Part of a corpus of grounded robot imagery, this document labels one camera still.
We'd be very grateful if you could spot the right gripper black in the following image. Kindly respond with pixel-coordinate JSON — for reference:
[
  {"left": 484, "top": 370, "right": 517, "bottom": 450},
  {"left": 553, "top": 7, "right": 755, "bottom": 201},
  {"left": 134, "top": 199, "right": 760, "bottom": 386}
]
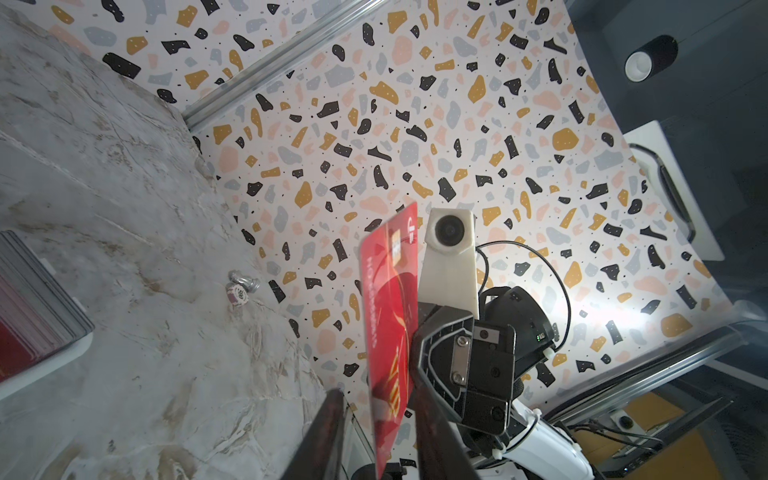
[{"left": 410, "top": 286, "right": 555, "bottom": 436}]

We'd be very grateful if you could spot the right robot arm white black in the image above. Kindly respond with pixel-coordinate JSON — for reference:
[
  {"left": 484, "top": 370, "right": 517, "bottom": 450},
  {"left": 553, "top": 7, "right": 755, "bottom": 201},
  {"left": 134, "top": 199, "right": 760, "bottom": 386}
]
[{"left": 411, "top": 287, "right": 595, "bottom": 479}]

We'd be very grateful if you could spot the stack of red cards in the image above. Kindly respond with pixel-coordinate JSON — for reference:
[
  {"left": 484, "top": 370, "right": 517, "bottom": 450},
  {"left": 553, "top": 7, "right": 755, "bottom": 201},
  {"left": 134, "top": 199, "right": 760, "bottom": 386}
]
[{"left": 1, "top": 230, "right": 94, "bottom": 382}]

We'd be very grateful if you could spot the red VIP credit card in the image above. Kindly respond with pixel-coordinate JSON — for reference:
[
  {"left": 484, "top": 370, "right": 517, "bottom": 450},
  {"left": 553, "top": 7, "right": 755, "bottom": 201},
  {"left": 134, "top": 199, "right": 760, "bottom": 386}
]
[{"left": 360, "top": 203, "right": 419, "bottom": 479}]

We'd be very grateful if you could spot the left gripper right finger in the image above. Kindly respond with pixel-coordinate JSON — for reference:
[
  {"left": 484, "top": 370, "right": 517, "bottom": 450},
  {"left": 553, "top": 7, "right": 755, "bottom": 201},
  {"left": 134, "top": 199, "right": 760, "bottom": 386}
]
[{"left": 410, "top": 380, "right": 479, "bottom": 480}]

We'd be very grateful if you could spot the small silver metal object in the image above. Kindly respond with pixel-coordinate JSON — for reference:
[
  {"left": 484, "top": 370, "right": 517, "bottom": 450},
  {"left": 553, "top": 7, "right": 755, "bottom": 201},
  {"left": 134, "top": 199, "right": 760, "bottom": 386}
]
[{"left": 226, "top": 270, "right": 261, "bottom": 307}]

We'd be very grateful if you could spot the white plastic mesh basket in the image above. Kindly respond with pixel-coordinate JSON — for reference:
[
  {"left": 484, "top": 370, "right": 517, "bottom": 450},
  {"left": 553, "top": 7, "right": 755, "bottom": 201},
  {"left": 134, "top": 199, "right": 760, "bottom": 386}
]
[{"left": 1, "top": 257, "right": 93, "bottom": 398}]

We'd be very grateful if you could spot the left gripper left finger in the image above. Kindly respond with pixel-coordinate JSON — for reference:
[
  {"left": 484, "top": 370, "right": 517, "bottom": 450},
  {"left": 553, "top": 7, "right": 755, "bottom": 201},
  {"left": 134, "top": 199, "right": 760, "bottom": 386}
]
[{"left": 281, "top": 389, "right": 346, "bottom": 480}]

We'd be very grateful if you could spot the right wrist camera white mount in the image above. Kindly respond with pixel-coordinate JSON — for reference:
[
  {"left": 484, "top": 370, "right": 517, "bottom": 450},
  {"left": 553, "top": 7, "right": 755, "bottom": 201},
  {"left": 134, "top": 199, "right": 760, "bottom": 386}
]
[{"left": 418, "top": 208, "right": 479, "bottom": 319}]

